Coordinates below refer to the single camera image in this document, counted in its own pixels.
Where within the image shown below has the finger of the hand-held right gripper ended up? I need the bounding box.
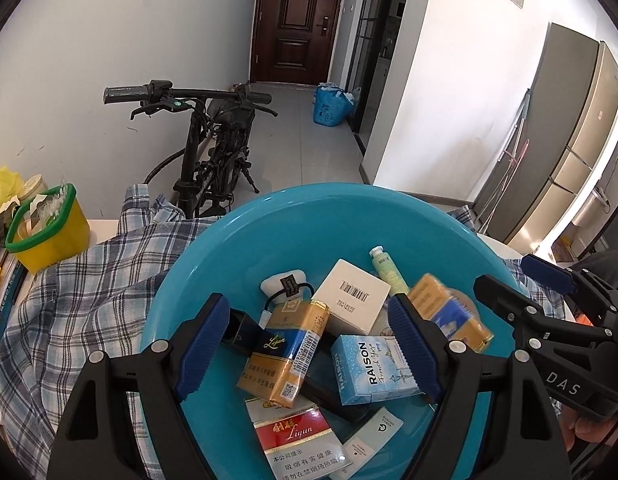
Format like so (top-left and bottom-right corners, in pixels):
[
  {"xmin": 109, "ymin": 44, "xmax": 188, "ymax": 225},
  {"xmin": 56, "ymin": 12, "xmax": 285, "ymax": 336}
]
[
  {"xmin": 473, "ymin": 274, "xmax": 550, "ymax": 341},
  {"xmin": 520, "ymin": 254, "xmax": 582, "ymax": 295}
]

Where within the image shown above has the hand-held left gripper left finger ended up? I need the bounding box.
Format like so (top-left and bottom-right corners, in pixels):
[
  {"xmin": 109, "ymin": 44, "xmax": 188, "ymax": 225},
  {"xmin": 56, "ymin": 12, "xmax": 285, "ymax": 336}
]
[{"xmin": 46, "ymin": 292, "xmax": 232, "ymax": 480}]

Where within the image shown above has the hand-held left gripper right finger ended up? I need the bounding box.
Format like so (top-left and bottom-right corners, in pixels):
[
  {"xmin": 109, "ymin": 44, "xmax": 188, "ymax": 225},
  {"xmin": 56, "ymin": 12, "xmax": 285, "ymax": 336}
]
[{"xmin": 387, "ymin": 294, "xmax": 570, "ymax": 480}]

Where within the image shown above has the gold cigarette pack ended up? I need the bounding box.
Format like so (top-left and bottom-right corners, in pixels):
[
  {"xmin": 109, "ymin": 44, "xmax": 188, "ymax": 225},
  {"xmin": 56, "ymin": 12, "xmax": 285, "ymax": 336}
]
[
  {"xmin": 236, "ymin": 299, "xmax": 331, "ymax": 409},
  {"xmin": 406, "ymin": 273, "xmax": 494, "ymax": 353}
]

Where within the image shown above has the light blue cigarette pack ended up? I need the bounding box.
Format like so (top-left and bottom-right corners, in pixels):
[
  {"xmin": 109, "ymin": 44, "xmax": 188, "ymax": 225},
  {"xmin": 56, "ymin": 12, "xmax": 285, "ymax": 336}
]
[{"xmin": 331, "ymin": 334, "xmax": 422, "ymax": 407}]

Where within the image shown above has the blue plastic basin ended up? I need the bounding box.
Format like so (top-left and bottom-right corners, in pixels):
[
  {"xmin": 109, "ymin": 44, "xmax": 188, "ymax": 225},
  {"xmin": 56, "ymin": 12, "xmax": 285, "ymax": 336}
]
[{"xmin": 139, "ymin": 183, "xmax": 522, "ymax": 480}]

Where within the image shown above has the person's right hand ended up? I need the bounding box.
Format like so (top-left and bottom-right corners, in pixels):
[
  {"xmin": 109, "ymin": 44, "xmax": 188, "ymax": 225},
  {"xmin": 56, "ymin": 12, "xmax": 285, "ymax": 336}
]
[{"xmin": 562, "ymin": 402, "xmax": 618, "ymax": 456}]

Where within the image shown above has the cardboard box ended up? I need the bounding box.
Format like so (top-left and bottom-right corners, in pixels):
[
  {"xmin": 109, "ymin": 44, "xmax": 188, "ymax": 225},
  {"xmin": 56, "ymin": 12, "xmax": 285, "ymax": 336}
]
[{"xmin": 552, "ymin": 232, "xmax": 590, "ymax": 263}]

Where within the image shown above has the black small box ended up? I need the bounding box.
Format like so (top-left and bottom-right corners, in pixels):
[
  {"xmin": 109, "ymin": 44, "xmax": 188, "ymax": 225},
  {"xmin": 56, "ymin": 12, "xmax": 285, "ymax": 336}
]
[{"xmin": 224, "ymin": 307, "xmax": 270, "ymax": 356}]

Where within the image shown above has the pale green tube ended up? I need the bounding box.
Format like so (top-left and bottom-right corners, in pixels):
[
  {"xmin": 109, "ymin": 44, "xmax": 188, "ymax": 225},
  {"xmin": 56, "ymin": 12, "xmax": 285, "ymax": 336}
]
[{"xmin": 369, "ymin": 246, "xmax": 411, "ymax": 297}]

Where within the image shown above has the white square box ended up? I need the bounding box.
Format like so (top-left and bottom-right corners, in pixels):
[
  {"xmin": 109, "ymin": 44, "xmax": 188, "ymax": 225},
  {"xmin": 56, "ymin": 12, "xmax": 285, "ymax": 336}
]
[{"xmin": 313, "ymin": 258, "xmax": 392, "ymax": 335}]

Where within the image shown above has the white pouch black label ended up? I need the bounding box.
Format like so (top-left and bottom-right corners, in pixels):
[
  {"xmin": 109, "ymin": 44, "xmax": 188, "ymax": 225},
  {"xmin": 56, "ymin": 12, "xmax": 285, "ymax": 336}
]
[{"xmin": 260, "ymin": 270, "xmax": 310, "ymax": 306}]

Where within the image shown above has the black long case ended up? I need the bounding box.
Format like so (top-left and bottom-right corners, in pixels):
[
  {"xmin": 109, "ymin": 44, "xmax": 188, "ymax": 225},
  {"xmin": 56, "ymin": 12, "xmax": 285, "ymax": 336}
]
[{"xmin": 301, "ymin": 335, "xmax": 370, "ymax": 423}]

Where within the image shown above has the beige refrigerator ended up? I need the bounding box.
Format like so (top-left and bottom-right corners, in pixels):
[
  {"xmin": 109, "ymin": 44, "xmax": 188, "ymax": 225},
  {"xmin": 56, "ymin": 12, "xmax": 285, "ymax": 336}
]
[{"xmin": 474, "ymin": 22, "xmax": 618, "ymax": 256}]

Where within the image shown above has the folding drying rack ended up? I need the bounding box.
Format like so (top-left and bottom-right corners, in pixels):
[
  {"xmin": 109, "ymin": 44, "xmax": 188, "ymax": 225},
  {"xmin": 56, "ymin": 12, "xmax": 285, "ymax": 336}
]
[{"xmin": 482, "ymin": 89, "xmax": 532, "ymax": 226}]

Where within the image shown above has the blue plaid cloth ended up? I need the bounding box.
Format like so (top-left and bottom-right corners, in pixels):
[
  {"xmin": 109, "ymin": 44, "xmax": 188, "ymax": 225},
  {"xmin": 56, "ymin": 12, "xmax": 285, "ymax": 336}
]
[{"xmin": 0, "ymin": 183, "xmax": 572, "ymax": 480}]

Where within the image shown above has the red white cigarette pack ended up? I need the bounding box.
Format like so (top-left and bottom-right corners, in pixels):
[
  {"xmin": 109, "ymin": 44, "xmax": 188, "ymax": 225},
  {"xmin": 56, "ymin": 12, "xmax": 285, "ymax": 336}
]
[{"xmin": 245, "ymin": 397, "xmax": 352, "ymax": 480}]

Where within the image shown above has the yellow bin green rim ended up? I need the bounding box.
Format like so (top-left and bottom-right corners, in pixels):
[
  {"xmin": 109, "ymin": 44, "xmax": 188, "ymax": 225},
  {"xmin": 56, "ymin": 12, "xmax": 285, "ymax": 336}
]
[{"xmin": 5, "ymin": 183, "xmax": 91, "ymax": 274}]

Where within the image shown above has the black bicycle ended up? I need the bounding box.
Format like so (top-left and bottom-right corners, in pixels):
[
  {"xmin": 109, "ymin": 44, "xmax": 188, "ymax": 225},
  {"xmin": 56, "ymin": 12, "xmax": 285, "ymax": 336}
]
[{"xmin": 103, "ymin": 80, "xmax": 279, "ymax": 219}]

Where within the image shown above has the stack of books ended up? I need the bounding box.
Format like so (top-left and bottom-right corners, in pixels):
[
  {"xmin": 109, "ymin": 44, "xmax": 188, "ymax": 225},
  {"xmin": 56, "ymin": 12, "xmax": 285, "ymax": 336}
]
[{"xmin": 0, "ymin": 250, "xmax": 30, "ymax": 346}]

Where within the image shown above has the beige round jar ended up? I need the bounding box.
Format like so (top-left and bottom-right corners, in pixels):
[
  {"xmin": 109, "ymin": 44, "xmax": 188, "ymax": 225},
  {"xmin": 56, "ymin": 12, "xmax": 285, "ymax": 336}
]
[{"xmin": 19, "ymin": 174, "xmax": 50, "ymax": 201}]

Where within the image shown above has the blue plastic bag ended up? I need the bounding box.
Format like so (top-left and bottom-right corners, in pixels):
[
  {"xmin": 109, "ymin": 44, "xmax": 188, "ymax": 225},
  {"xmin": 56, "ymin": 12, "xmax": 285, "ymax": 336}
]
[{"xmin": 313, "ymin": 82, "xmax": 362, "ymax": 127}]

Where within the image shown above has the yellow plastic bag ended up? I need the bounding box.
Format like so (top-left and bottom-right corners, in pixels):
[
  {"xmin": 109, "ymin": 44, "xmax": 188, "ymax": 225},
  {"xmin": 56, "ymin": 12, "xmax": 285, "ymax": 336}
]
[{"xmin": 0, "ymin": 165, "xmax": 22, "ymax": 221}]

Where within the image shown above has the black framed sliding door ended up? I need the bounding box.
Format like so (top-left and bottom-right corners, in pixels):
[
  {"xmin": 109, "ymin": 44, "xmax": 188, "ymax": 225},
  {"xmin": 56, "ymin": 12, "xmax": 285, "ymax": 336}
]
[{"xmin": 346, "ymin": 0, "xmax": 415, "ymax": 136}]

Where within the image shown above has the brown entrance door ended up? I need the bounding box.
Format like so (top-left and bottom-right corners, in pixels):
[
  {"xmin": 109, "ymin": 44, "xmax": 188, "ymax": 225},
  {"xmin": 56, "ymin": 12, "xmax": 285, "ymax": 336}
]
[{"xmin": 249, "ymin": 0, "xmax": 350, "ymax": 86}]

